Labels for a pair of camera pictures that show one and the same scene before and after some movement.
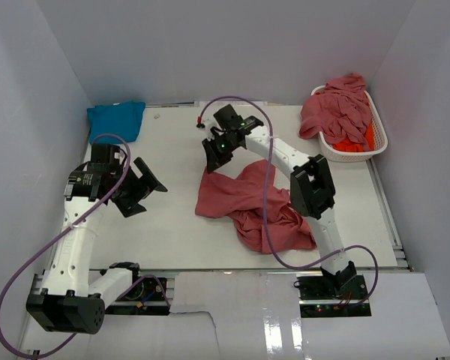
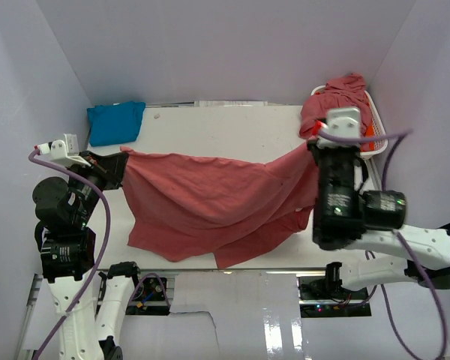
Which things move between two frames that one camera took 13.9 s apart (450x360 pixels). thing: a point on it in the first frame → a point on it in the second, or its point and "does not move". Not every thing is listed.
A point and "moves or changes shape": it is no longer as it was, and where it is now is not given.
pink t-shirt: (264, 217) moves or changes shape
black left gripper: (144, 185) → (110, 167)
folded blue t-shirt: (123, 118) does not move
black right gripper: (214, 160) → (316, 151)
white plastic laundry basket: (380, 141) does not move
